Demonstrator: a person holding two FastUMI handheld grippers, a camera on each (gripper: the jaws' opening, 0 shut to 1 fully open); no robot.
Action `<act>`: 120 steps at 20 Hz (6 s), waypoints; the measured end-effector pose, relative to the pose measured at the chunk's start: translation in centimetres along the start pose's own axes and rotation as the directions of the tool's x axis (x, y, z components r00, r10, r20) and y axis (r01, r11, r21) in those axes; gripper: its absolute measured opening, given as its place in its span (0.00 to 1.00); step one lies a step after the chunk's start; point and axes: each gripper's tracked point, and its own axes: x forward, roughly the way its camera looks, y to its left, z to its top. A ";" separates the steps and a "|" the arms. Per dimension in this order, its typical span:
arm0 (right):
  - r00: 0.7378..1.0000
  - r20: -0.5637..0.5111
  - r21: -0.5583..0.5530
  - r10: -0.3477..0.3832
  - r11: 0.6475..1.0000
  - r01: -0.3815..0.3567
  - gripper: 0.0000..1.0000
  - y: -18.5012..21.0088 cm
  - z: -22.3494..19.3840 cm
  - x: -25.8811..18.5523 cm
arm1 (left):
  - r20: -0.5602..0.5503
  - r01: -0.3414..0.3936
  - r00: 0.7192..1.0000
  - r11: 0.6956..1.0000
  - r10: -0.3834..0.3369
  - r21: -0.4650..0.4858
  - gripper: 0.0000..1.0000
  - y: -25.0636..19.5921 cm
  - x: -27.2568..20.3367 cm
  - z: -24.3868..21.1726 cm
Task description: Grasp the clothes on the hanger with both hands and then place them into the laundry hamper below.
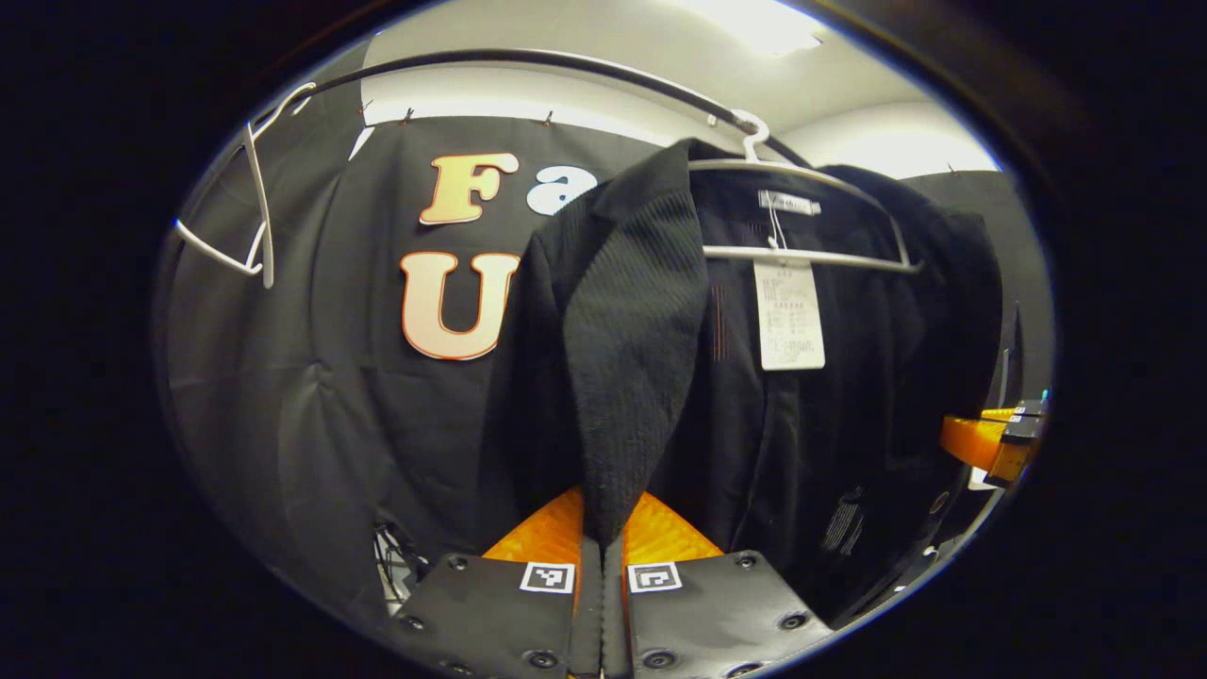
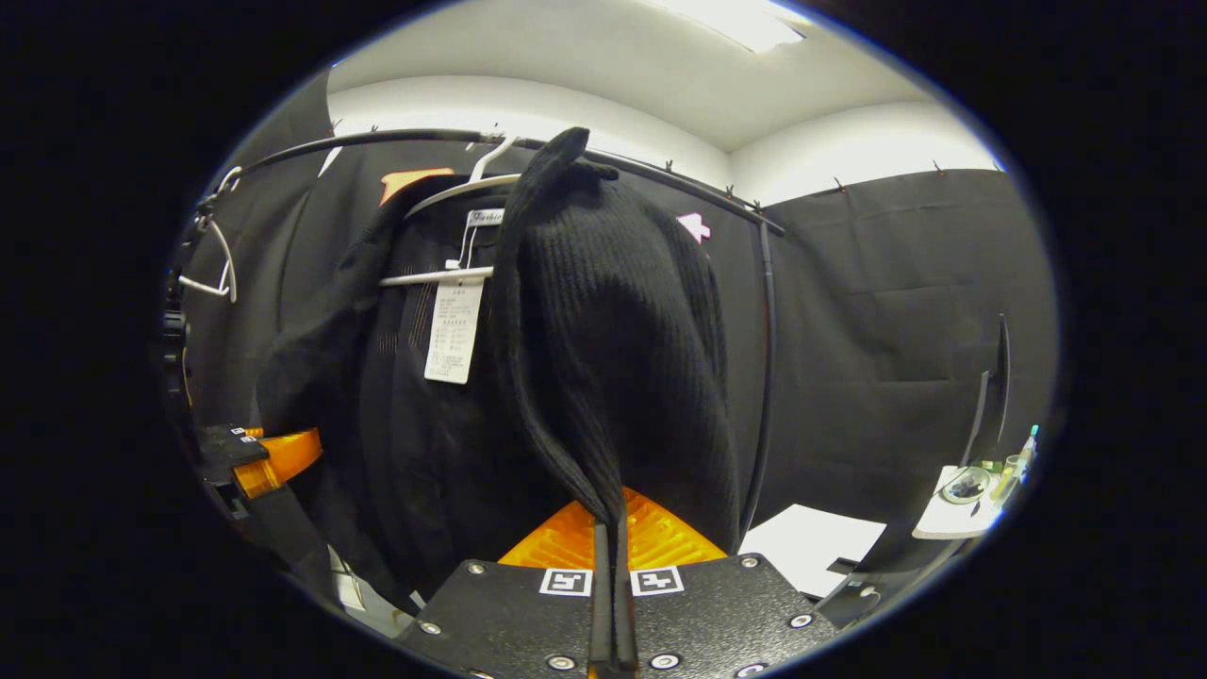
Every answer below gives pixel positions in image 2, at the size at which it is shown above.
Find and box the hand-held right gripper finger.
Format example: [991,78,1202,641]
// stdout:
[394,498,616,679]
[613,486,842,679]

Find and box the white clothes hanger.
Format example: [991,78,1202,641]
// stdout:
[177,166,244,305]
[379,135,521,288]

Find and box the black knit garment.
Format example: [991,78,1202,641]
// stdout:
[255,127,746,614]

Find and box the white drawer cabinet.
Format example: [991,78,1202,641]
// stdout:
[738,503,889,597]

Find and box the small white table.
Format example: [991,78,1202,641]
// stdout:
[911,462,1033,541]

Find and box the round glass bowl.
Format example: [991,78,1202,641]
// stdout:
[941,466,993,505]

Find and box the ceiling light panel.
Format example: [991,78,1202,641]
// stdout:
[651,0,807,55]

